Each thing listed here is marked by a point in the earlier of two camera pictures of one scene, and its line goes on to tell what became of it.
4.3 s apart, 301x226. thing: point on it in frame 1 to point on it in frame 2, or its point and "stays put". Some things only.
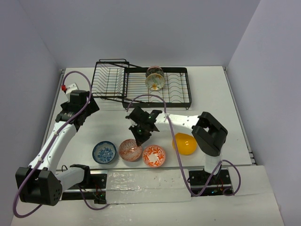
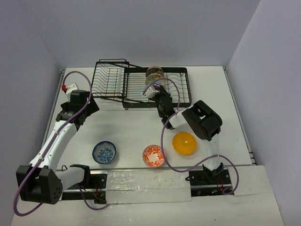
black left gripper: [91, 106] stays put
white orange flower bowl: [154, 81] stays put
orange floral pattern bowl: [154, 156] stays put
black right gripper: [140, 140] to [162, 92]
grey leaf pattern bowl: [156, 69] stays put
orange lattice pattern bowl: [129, 150] to [159, 83]
